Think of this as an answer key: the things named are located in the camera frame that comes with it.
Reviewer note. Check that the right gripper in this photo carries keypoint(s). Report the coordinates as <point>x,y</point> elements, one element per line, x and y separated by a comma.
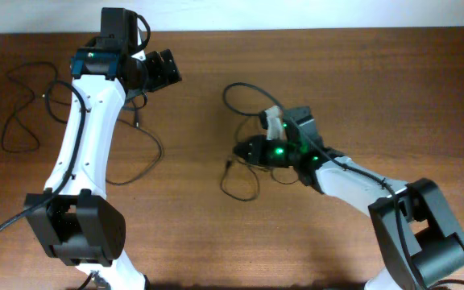
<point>262,145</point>

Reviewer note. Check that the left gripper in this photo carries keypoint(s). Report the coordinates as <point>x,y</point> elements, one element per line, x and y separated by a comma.
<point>161,78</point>

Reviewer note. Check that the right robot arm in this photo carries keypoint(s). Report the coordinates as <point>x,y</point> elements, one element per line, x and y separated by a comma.
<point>420,239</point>

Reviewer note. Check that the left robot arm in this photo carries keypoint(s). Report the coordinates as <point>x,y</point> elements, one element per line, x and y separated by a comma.
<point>72,219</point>

